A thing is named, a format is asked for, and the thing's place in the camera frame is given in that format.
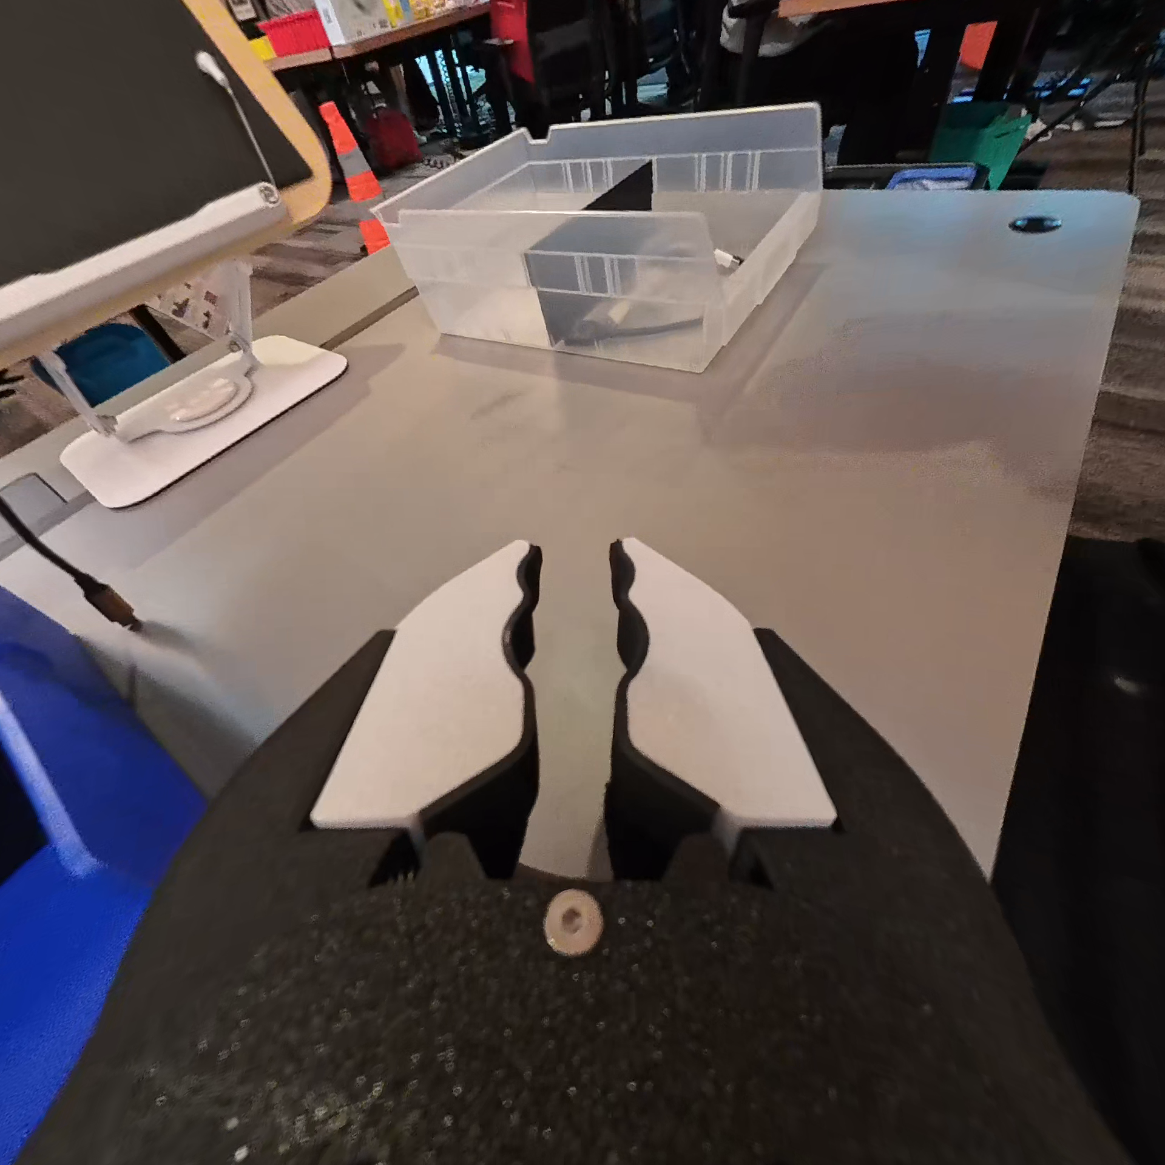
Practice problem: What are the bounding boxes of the clear plastic bin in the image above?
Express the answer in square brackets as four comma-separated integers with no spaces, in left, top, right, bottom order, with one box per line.
[372,101,826,374]

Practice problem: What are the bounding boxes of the black bin divider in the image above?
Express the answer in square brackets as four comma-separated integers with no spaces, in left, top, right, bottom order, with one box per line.
[524,159,657,346]

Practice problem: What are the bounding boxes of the red bin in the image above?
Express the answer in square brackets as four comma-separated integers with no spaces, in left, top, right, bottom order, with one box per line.
[260,11,331,58]

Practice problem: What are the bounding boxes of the white tablet stand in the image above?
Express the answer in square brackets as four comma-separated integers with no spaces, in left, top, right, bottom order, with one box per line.
[0,50,350,509]

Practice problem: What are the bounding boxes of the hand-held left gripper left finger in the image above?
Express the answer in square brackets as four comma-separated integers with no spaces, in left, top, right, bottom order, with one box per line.
[311,539,544,879]

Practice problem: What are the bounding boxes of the printed paper sheet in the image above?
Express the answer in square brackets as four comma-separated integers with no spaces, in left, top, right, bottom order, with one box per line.
[146,263,241,333]

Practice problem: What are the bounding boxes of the grey desk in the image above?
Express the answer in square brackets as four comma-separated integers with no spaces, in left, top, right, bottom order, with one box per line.
[0,186,1142,883]

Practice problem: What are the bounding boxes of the green bin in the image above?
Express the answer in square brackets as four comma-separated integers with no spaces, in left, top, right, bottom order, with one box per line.
[928,100,1035,187]

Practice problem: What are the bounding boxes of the red bag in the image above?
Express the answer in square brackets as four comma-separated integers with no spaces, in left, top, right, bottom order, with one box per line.
[364,107,425,175]

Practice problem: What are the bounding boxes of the blue bag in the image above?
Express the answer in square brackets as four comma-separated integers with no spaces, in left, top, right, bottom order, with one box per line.
[33,323,175,406]

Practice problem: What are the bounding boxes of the orange traffic cone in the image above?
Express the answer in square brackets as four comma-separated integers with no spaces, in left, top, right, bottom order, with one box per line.
[320,100,393,256]

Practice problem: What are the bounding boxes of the black cable orange plug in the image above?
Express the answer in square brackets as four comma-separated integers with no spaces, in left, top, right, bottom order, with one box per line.
[0,495,142,631]

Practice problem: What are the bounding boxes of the dark desk cable cover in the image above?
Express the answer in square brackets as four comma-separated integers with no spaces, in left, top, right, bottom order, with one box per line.
[0,473,70,538]

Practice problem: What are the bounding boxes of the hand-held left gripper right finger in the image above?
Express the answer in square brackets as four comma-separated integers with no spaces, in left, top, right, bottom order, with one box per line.
[604,536,840,882]

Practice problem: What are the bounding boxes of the blue plastic bin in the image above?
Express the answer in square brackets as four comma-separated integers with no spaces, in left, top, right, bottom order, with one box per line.
[0,586,211,1165]

